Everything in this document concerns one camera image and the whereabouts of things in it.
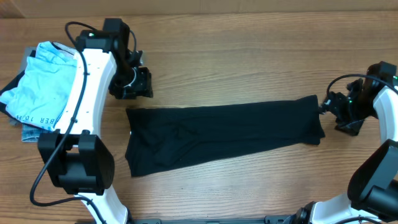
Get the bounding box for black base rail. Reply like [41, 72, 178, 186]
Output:
[127, 215, 295, 224]

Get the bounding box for black t-shirt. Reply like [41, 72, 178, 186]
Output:
[126, 95, 325, 177]

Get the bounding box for folded blue jeans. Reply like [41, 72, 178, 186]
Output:
[21, 124, 51, 142]

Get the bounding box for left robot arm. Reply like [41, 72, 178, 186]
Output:
[38, 18, 153, 223]

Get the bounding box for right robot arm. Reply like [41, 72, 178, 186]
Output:
[283, 61, 397, 224]

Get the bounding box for light blue folded t-shirt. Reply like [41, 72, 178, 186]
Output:
[1, 41, 77, 131]

